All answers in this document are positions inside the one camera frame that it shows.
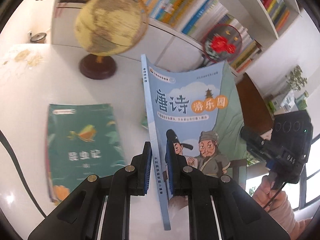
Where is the white bookshelf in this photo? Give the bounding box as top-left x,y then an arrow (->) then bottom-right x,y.
51,0 -> 301,78

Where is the light blue Tang poetry book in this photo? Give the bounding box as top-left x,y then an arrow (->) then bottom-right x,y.
141,55 -> 247,230

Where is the row of colourful books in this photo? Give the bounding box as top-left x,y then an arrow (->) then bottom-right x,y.
60,0 -> 292,73

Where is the round embroidered fan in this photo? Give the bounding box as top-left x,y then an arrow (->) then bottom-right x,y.
200,24 -> 242,68

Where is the right hand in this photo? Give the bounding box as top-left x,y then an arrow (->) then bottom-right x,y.
252,176 -> 287,212

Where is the yellow globe on stand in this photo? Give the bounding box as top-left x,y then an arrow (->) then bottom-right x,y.
74,0 -> 149,80

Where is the small metal jar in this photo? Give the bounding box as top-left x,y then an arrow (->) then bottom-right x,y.
30,33 -> 47,43

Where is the forearm in pink sleeve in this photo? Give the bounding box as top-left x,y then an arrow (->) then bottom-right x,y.
268,191 -> 312,239

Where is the brown wooden chair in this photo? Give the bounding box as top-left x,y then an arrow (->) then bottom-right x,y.
236,73 -> 273,135

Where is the black cable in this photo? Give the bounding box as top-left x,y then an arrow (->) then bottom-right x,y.
0,129 -> 48,218

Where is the teal insect book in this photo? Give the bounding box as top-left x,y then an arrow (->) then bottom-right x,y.
46,104 -> 126,205

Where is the green potted plant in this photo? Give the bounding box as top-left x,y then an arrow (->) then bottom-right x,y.
286,66 -> 308,91

